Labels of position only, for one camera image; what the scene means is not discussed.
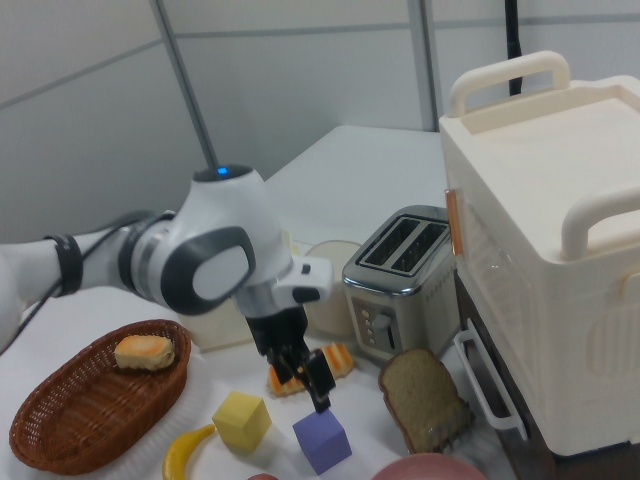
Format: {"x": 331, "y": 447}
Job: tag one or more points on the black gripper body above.
{"x": 277, "y": 332}

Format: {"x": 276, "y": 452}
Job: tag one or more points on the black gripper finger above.
{"x": 285, "y": 369}
{"x": 321, "y": 381}

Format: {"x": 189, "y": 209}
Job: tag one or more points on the purple cube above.
{"x": 322, "y": 442}

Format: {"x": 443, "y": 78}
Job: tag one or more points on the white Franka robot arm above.
{"x": 210, "y": 240}

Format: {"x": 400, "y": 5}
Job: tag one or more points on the yellow cube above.
{"x": 240, "y": 422}

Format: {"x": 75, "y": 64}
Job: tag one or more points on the pink plate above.
{"x": 425, "y": 470}

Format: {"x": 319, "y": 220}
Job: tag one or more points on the striped orange croissant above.
{"x": 341, "y": 361}

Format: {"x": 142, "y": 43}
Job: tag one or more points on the cream lidded bin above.
{"x": 330, "y": 310}

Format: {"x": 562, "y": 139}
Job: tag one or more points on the brown toast slice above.
{"x": 420, "y": 395}

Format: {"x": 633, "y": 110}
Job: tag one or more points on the red apple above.
{"x": 260, "y": 477}

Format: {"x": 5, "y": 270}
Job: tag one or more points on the silver cream toaster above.
{"x": 400, "y": 285}

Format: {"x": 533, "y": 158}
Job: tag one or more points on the yellow toy banana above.
{"x": 180, "y": 452}

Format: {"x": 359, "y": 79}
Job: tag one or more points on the toasted bread roll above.
{"x": 144, "y": 352}

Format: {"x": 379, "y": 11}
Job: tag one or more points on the brown wicker basket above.
{"x": 85, "y": 415}

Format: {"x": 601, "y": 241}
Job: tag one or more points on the black stand pole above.
{"x": 513, "y": 50}

